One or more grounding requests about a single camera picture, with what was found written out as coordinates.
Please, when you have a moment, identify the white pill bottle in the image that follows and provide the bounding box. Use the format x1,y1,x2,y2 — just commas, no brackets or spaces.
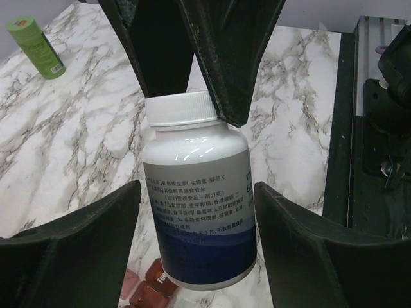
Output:
142,91,257,291

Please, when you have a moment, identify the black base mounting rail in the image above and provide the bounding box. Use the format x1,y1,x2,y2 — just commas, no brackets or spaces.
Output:
322,27,410,240

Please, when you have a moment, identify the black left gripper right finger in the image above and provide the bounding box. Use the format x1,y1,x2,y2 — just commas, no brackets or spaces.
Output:
254,182,410,307

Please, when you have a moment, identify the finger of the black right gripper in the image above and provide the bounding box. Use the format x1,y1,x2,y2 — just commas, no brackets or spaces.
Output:
177,0,284,128
99,0,194,98

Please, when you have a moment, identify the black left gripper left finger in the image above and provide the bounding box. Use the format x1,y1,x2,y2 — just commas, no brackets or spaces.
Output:
1,180,141,307

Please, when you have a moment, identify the red weekly pill organizer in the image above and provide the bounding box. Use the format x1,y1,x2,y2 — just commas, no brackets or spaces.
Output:
120,258,179,307

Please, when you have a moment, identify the green cylindrical bottle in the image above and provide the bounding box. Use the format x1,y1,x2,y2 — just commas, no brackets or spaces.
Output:
6,15,66,80

